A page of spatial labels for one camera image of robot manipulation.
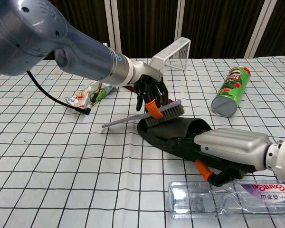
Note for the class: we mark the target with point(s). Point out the white black checked tablecloth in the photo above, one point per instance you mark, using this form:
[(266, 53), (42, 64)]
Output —
[(61, 166)]

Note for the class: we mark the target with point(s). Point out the grey scrub brush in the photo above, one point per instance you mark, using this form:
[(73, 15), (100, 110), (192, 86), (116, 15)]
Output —
[(173, 110)]

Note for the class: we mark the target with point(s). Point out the green Pringles can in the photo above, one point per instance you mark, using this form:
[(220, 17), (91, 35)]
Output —
[(230, 91)]

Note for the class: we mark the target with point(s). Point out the black rubber slipper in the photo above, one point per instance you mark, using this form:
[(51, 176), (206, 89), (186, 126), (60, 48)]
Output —
[(156, 135)]

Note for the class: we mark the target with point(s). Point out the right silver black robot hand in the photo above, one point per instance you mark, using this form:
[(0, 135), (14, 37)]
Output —
[(232, 145)]

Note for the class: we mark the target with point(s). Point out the crumpled snack wrapper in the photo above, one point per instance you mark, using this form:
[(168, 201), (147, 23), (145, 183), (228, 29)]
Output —
[(82, 98)]

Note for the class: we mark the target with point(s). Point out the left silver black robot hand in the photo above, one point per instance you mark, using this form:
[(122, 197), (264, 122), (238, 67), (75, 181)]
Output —
[(149, 80)]

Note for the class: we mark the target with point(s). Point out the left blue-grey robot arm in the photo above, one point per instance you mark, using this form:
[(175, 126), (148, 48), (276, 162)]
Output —
[(50, 35)]

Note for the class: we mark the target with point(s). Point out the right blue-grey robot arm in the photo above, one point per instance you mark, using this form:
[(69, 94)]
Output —
[(282, 159)]

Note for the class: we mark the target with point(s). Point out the dark red folded fan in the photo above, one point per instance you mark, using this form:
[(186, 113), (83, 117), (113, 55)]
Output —
[(129, 88)]

